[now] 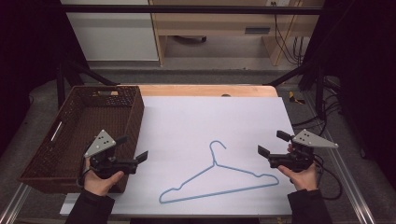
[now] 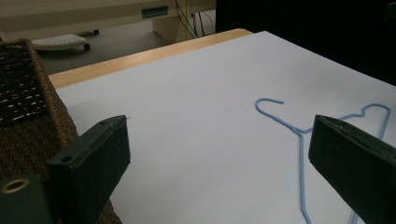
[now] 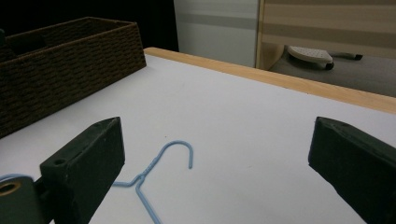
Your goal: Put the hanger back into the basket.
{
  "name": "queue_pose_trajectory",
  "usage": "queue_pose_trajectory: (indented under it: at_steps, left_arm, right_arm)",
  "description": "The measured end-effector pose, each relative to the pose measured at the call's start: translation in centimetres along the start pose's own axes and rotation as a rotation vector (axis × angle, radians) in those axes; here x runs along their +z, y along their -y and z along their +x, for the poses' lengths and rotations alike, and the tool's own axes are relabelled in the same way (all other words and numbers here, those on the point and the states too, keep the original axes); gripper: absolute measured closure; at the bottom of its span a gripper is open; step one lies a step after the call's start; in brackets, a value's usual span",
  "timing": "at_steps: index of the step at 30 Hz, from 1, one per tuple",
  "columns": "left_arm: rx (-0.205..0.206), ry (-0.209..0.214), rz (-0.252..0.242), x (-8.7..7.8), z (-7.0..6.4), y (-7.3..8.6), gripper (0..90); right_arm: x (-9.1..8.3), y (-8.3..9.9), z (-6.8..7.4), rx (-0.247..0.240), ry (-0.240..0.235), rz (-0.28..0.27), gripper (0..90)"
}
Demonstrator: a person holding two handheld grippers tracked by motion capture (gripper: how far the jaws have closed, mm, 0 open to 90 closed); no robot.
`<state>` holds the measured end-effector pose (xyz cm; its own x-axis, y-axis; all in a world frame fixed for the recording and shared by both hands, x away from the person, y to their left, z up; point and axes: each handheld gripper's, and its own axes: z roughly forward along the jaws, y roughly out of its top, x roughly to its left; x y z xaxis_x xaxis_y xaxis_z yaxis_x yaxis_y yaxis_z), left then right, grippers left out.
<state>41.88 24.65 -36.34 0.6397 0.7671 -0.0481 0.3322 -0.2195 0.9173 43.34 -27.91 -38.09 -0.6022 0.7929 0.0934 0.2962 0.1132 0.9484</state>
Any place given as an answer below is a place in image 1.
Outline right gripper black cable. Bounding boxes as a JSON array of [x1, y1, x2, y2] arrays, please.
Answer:
[[313, 154, 344, 201]]

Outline aluminium rail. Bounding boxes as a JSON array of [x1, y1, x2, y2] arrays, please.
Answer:
[[321, 129, 376, 224], [0, 182, 33, 224]]

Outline light wooden desk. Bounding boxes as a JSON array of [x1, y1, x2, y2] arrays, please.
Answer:
[[148, 0, 325, 67]]

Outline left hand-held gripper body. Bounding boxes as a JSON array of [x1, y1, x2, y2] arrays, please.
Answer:
[[84, 129, 138, 180]]

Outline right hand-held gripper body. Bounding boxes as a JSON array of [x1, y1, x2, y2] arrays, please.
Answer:
[[267, 128, 339, 173]]

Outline black horizontal frame bar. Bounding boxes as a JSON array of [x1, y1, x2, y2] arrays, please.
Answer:
[[60, 4, 325, 16]]

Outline person's right hand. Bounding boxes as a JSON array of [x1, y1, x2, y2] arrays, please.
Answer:
[[277, 162, 319, 191]]

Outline person's left hand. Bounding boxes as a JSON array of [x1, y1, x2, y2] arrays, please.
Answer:
[[83, 157, 125, 197]]

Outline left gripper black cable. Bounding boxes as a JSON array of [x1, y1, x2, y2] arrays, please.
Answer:
[[77, 157, 93, 189]]

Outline hanging black cables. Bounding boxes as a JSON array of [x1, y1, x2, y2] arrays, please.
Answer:
[[272, 2, 313, 67]]

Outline white cabinet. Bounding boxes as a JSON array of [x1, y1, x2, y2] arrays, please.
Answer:
[[60, 0, 160, 62]]

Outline black floor cables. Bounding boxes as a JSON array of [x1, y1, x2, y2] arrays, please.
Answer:
[[291, 77, 344, 135]]

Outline blue wire clothes hanger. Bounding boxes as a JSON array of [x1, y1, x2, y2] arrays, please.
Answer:
[[158, 140, 280, 205]]

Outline yellow and black tool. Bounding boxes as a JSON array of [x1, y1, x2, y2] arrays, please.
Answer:
[[288, 91, 306, 105]]

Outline black metal stand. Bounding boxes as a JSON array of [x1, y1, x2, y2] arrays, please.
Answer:
[[266, 59, 327, 119], [55, 55, 120, 109]]

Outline brown woven basket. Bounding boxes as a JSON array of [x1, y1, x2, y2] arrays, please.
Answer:
[[17, 85, 146, 195]]

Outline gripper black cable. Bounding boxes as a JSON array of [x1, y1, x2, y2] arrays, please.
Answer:
[[313, 154, 344, 201], [77, 157, 93, 189]]

